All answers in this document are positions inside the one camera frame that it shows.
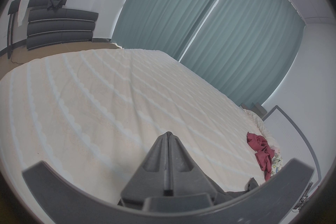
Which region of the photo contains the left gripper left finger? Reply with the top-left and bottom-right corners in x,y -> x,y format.
120,132 -> 169,204

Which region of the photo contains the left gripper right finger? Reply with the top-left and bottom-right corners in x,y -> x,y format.
169,132 -> 218,204

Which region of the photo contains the black garment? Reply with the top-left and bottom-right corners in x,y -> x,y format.
205,177 -> 260,205

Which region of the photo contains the bed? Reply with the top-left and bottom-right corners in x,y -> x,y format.
0,48 -> 322,211

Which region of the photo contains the dark red garment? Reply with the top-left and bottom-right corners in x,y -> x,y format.
246,132 -> 275,181

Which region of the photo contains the cream pillow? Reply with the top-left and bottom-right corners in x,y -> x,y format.
244,109 -> 265,134

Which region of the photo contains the white printed pyjama top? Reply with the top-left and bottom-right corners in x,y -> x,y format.
270,153 -> 283,177

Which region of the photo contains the grey bedside table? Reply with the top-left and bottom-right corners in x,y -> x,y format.
240,102 -> 268,116

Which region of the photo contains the blue-green curtain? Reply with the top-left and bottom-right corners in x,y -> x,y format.
110,0 -> 242,62
180,0 -> 306,106

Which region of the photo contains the white cloth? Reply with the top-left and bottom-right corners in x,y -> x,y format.
17,0 -> 30,27

